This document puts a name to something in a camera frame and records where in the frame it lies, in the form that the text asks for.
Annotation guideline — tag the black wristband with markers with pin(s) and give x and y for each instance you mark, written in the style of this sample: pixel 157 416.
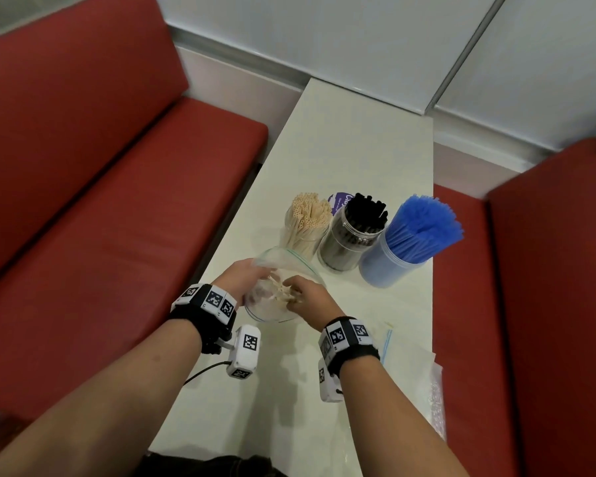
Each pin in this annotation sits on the black wristband with markers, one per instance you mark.
pixel 350 350
pixel 201 317

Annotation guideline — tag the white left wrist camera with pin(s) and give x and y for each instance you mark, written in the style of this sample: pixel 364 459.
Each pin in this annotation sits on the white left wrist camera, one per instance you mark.
pixel 243 355

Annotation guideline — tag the clear bag with white strips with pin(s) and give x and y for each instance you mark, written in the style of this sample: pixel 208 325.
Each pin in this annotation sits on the clear bag with white strips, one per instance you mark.
pixel 407 352

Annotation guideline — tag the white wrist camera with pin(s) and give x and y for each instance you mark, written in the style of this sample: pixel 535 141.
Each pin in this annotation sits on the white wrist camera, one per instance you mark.
pixel 243 355
pixel 328 384

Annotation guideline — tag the black right wristband with markers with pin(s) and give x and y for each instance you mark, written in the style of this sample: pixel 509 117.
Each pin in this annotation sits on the black right wristband with markers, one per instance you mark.
pixel 350 350

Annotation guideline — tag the frosted plastic jar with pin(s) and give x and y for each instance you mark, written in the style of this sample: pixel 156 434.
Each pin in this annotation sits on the frosted plastic jar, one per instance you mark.
pixel 382 270

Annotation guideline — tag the black left wristband with markers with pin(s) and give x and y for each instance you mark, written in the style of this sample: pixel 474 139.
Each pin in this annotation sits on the black left wristband with markers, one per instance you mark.
pixel 201 317

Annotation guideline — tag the small bunch of blue straws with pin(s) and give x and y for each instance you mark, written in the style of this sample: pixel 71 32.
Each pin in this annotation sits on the small bunch of blue straws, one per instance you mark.
pixel 424 225

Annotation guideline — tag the person's dark clothing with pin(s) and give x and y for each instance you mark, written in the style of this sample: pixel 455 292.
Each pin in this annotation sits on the person's dark clothing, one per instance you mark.
pixel 213 466

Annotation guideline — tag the person's left hand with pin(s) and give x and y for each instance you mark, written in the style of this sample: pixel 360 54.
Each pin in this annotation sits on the person's left hand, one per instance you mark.
pixel 241 280

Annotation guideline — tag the red sofa beside plant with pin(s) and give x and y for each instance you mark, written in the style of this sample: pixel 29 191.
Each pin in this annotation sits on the red sofa beside plant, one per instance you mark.
pixel 556 317

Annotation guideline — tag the person's right forearm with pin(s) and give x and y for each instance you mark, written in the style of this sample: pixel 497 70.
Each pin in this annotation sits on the person's right forearm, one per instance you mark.
pixel 402 422

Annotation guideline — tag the person's left forearm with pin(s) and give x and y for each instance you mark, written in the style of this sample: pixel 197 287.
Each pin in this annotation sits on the person's left forearm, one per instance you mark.
pixel 99 407

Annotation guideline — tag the clear blue-zip bag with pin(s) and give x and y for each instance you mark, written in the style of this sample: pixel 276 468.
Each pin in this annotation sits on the clear blue-zip bag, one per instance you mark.
pixel 308 265

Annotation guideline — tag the small bunch of black straws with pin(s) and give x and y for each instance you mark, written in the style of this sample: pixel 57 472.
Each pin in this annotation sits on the small bunch of black straws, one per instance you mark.
pixel 367 211

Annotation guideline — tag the person's right hand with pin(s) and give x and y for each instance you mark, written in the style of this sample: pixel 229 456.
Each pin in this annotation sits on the person's right hand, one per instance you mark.
pixel 315 303

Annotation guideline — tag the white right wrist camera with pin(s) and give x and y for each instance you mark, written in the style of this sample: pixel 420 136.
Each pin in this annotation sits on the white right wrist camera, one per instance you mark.
pixel 328 384

